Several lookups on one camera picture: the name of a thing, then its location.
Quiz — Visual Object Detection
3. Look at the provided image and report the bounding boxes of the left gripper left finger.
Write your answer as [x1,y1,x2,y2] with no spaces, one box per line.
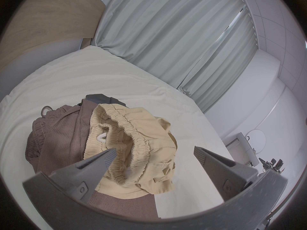
[49,148,117,203]

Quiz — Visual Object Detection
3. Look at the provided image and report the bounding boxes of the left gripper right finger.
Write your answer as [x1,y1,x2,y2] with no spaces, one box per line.
[194,146,259,203]

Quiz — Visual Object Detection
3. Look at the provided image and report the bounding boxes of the beige shorts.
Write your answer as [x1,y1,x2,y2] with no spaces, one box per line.
[83,103,178,199]

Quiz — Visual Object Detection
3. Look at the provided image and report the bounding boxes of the bed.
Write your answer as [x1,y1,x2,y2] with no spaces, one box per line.
[0,0,236,220]

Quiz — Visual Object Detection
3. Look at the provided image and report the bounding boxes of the brown garment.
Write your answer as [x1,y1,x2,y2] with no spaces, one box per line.
[25,99,161,220]

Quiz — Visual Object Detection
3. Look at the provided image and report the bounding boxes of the round mirror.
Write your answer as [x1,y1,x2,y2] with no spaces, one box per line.
[248,129,267,153]

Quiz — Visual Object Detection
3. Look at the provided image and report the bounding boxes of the dark grey garment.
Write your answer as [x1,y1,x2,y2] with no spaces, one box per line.
[85,94,127,108]

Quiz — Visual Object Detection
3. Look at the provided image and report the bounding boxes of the pale green curtain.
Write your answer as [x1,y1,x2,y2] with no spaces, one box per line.
[177,6,259,114]
[92,0,247,90]

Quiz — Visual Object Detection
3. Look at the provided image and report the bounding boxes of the window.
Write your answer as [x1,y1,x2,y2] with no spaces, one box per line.
[215,5,247,44]

